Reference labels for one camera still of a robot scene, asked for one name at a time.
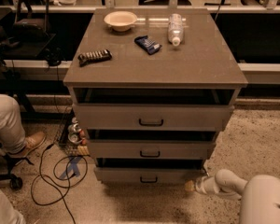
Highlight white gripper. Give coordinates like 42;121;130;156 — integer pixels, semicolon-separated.
185;176;241;200

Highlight grey bottom drawer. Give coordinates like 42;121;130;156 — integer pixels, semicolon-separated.
94;158;205;184

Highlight grey drawer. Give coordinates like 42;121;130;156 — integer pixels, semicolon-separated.
88;130;217;160
94;158;205;184
73;104;233;132

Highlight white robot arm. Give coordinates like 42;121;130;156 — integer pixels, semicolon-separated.
185;169;280;224

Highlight grey middle drawer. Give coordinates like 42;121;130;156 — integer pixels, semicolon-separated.
88;130;217;160

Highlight grey drawer cabinet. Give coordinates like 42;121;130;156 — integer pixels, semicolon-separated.
63;7;249;185

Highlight grey top drawer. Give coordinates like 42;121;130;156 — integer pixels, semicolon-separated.
73;104;233;132

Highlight blue snack packet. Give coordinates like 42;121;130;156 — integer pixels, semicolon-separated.
134;35;161;55

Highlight clear plastic water bottle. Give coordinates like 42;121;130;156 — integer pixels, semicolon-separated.
168;13;184;47

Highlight tan shoe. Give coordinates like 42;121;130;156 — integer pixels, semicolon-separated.
8;132;46;158

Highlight dark striped snack bar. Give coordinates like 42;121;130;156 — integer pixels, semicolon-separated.
77;49;112;67

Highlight black office chair base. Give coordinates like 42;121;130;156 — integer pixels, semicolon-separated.
0;143;32;190

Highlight white bowl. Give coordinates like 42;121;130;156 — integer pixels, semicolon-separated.
104;11;137;32

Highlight person leg beige trousers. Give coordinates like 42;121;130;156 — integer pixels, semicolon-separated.
0;94;25;154

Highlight black bag on shelf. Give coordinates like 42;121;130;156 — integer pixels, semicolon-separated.
13;0;49;42

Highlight wire basket with cans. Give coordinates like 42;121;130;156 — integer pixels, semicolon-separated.
56;110;90;156

